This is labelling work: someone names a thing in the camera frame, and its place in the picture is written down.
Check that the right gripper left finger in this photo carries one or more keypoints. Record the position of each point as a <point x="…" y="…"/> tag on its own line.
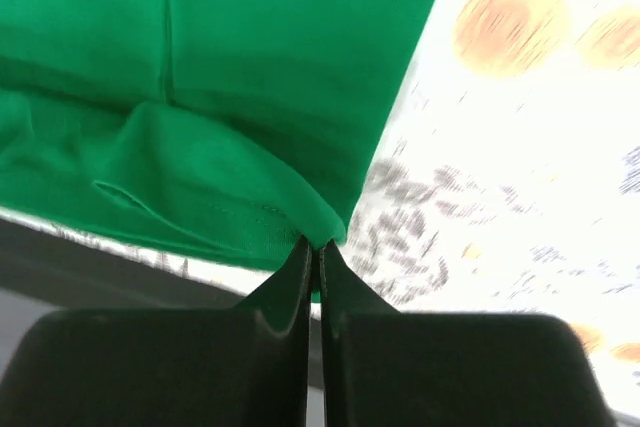
<point x="241" y="366"/>

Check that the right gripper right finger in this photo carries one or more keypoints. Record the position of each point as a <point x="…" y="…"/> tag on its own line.
<point x="386" y="368"/>

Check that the green t-shirt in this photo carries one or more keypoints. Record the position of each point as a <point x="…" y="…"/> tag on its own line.
<point x="218" y="129"/>

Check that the floral table mat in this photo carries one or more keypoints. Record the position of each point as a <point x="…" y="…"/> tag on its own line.
<point x="507" y="176"/>

